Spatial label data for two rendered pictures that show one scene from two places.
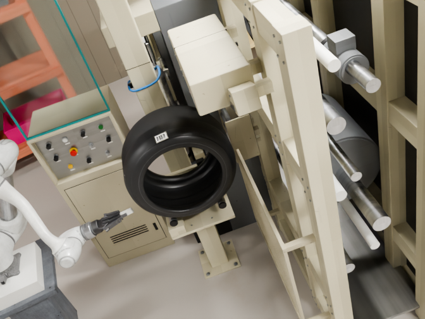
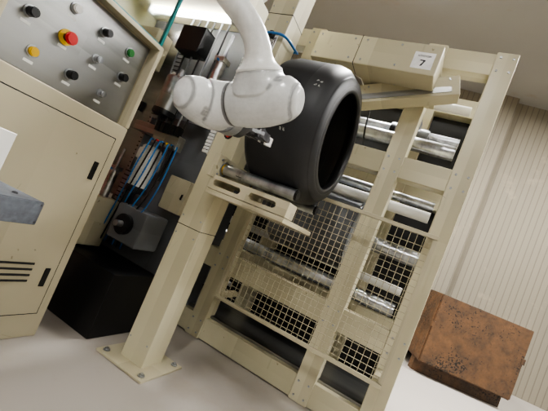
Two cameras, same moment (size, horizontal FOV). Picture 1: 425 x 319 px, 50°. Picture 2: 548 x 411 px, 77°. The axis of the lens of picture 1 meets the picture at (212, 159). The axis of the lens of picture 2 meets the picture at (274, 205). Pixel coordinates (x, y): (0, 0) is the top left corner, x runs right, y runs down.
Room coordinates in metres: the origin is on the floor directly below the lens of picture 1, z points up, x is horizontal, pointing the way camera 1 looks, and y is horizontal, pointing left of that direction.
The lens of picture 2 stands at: (1.32, 1.49, 0.76)
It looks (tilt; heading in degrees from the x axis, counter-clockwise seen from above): 3 degrees up; 295
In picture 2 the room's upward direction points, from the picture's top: 23 degrees clockwise
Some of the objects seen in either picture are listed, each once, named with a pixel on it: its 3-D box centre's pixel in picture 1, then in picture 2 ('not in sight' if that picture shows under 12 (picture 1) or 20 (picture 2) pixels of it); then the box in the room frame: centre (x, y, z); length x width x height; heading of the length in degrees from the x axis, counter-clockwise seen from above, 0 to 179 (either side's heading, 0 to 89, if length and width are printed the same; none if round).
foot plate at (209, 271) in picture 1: (218, 257); (141, 357); (2.24, 0.20, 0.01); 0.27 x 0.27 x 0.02; 1
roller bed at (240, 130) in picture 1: (238, 130); not in sight; (2.22, -0.20, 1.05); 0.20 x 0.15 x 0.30; 1
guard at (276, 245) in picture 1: (267, 230); (315, 270); (1.76, -0.16, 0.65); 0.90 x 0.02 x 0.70; 1
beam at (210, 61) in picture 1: (207, 60); (375, 65); (1.87, -0.13, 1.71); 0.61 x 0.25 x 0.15; 1
